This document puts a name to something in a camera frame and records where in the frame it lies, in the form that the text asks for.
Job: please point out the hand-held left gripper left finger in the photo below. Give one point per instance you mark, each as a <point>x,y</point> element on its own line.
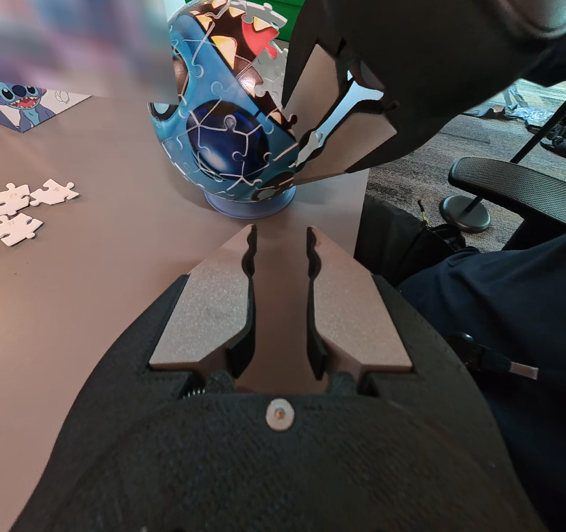
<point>199,320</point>

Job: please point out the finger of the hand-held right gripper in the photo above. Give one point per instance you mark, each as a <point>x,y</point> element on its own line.
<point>314,85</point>
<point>358,138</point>

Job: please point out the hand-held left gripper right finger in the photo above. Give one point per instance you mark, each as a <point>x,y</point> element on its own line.
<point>358,320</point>

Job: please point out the white puzzle piece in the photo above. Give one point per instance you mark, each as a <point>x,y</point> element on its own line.
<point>54,192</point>
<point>17,229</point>
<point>13,197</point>
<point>309,147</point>

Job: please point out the blue cartoon puzzle ball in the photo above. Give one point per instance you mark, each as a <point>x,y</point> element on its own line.
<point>212,121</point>

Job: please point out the person's right forearm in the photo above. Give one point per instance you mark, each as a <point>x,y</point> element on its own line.
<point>548,68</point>

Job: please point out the cartoon printed puzzle box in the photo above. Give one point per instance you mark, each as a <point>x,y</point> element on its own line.
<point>26,108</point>

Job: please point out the black bag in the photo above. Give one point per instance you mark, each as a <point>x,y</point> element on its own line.
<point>398,240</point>

